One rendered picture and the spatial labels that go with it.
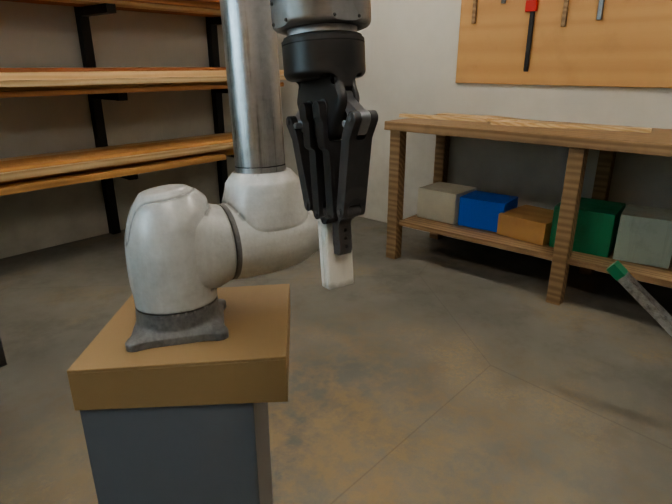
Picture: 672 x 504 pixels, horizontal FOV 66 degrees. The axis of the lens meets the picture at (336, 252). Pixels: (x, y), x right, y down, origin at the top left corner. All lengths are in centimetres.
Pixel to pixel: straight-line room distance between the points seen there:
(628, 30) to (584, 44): 21
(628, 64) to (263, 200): 255
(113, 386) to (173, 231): 28
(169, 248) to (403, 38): 310
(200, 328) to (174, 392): 12
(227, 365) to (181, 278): 18
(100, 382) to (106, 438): 12
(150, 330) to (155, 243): 17
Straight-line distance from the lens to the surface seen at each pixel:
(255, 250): 99
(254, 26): 101
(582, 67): 331
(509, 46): 346
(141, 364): 95
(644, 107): 325
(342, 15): 47
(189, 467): 107
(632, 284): 196
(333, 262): 51
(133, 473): 110
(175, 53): 432
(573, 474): 184
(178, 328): 99
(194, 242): 95
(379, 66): 396
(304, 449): 178
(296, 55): 47
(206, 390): 95
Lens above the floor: 116
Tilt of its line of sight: 20 degrees down
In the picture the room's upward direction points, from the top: straight up
